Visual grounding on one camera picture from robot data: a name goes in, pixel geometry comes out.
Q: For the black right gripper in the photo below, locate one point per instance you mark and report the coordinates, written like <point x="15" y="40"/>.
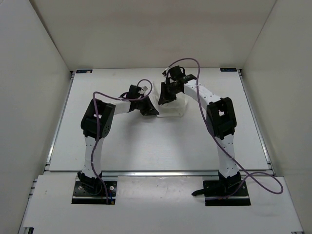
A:
<point x="165" y="97"/>

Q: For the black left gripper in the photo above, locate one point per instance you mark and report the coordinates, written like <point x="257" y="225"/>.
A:
<point x="149" y="110"/>

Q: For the white pleated skirt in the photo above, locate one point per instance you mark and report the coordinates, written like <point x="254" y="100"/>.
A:
<point x="176" y="108"/>

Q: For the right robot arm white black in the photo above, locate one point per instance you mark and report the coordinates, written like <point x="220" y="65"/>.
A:
<point x="220" y="121"/>

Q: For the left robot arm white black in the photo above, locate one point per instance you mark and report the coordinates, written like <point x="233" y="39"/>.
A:
<point x="96" y="125"/>

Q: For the right corner label sticker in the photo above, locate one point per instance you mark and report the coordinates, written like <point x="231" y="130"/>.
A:
<point x="228" y="69"/>

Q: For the corner label sticker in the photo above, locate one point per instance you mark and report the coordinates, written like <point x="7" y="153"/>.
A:
<point x="84" y="71"/>
<point x="228" y="69"/>

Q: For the left corner label sticker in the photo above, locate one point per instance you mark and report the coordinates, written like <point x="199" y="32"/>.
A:
<point x="84" y="71"/>

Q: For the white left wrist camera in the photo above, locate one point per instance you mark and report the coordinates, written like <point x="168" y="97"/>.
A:
<point x="145" y="88"/>

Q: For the aluminium front table rail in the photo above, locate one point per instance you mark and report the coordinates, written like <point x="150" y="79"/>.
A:
<point x="158" y="173"/>

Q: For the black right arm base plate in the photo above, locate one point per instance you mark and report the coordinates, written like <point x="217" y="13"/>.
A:
<point x="216" y="195"/>

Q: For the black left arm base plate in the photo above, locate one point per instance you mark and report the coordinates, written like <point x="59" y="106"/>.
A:
<point x="82" y="194"/>

